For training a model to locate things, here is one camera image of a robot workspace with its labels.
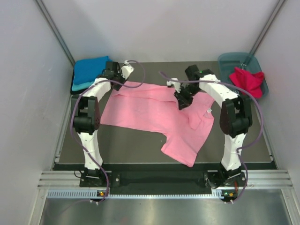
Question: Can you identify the grey slotted cable duct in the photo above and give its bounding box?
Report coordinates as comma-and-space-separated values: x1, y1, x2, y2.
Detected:
47, 189, 238, 199

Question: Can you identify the folded blue t-shirt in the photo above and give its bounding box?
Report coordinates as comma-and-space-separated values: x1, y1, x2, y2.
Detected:
73, 56, 111, 85

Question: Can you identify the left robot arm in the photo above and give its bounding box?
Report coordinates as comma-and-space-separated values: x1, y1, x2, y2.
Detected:
70, 61, 134, 187

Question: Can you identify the aluminium rail frame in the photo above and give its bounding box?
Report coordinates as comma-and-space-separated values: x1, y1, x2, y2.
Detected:
29, 170, 300, 225

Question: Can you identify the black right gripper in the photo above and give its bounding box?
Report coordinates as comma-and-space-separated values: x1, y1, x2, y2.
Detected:
174, 84, 203, 110

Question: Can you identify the red t-shirt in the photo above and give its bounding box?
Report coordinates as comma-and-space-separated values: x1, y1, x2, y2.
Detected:
229, 67, 264, 98

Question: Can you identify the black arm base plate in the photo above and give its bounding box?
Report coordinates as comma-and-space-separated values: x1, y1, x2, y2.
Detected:
79, 171, 246, 188

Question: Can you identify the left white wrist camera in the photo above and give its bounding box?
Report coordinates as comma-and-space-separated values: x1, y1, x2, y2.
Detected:
121, 60, 134, 80

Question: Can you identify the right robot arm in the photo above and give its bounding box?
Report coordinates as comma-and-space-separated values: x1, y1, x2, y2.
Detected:
167, 65, 253, 188

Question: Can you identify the folded teal t-shirt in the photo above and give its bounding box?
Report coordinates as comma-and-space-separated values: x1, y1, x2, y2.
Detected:
71, 82, 93, 93

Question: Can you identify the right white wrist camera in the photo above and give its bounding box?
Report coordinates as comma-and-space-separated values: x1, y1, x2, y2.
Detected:
166, 78, 181, 93

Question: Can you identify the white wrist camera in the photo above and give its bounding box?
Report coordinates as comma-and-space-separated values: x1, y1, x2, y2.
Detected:
166, 78, 181, 93
121, 60, 134, 80

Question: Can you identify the pink t-shirt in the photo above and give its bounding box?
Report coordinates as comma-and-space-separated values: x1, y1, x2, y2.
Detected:
101, 83, 214, 167

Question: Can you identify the teal plastic bin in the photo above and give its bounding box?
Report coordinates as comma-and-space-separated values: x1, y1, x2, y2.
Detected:
218, 52, 269, 99

